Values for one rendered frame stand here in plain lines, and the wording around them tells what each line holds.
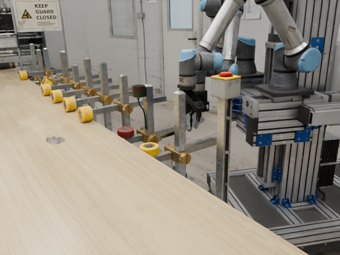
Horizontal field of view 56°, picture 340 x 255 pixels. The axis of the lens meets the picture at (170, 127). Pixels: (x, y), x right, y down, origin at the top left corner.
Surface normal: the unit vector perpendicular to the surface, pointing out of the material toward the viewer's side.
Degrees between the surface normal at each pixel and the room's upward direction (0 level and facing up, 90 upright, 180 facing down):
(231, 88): 90
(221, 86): 90
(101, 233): 0
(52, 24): 90
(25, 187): 0
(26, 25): 90
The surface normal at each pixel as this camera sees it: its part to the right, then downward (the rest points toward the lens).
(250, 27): -0.75, 0.23
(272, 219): -0.02, -0.95
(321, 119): 0.19, 0.32
